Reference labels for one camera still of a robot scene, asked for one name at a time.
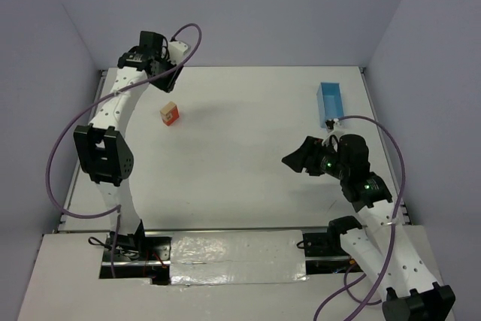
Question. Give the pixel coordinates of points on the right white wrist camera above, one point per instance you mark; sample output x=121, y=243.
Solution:
x=335, y=131

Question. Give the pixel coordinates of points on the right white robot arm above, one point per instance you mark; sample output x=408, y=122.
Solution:
x=373, y=237

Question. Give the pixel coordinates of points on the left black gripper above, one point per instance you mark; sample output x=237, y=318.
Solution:
x=165, y=78

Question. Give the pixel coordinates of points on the natural wood block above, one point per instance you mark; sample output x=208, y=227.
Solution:
x=168, y=108

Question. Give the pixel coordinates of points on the red cube block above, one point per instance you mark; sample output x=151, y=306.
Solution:
x=174, y=114

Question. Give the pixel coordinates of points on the blue plastic box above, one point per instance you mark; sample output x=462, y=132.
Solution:
x=330, y=105

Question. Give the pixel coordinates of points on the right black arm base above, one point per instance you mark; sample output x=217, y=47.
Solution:
x=322, y=257

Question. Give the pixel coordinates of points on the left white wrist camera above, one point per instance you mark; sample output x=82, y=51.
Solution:
x=177, y=50

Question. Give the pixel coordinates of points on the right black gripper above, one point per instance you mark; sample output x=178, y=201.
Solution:
x=310, y=156

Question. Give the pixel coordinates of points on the silver foil tape sheet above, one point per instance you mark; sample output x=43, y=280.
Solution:
x=238, y=257

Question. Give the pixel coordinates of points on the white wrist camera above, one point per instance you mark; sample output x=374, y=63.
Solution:
x=177, y=50
x=335, y=131

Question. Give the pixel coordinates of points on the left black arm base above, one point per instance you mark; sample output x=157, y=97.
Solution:
x=135, y=256

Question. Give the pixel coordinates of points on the red cube with window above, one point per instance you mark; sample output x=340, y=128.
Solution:
x=169, y=121

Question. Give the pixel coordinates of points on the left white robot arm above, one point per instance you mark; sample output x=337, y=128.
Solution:
x=101, y=146

